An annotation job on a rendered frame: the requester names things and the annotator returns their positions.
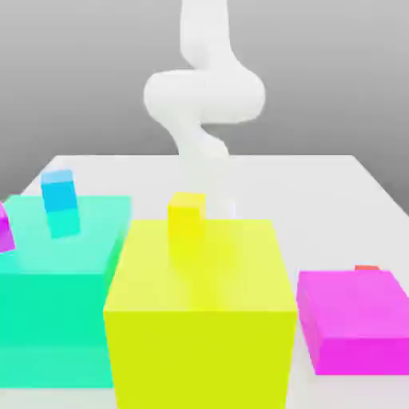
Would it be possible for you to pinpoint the large yellow box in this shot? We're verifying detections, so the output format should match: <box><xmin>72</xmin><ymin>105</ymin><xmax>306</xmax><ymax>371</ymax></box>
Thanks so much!
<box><xmin>102</xmin><ymin>219</ymin><xmax>299</xmax><ymax>409</ymax></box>

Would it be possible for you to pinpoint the small blue cube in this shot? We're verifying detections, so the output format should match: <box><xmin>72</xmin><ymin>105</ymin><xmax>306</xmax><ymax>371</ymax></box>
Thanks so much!
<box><xmin>40</xmin><ymin>169</ymin><xmax>81</xmax><ymax>240</ymax></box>

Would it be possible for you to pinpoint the large magenta box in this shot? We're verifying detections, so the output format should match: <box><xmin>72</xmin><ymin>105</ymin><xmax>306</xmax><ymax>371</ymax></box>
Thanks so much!
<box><xmin>296</xmin><ymin>270</ymin><xmax>409</xmax><ymax>376</ymax></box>

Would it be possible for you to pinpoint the large turquoise box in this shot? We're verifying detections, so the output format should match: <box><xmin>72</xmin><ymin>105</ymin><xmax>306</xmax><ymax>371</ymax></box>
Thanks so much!
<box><xmin>0</xmin><ymin>194</ymin><xmax>133</xmax><ymax>390</ymax></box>

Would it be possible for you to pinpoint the small purple cube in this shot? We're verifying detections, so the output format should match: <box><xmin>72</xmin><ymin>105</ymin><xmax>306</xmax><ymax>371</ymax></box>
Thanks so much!
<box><xmin>0</xmin><ymin>201</ymin><xmax>16</xmax><ymax>254</ymax></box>

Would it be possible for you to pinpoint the small yellow cube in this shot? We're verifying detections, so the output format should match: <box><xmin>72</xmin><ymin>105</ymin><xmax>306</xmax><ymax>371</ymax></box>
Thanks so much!
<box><xmin>167</xmin><ymin>192</ymin><xmax>207</xmax><ymax>253</ymax></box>

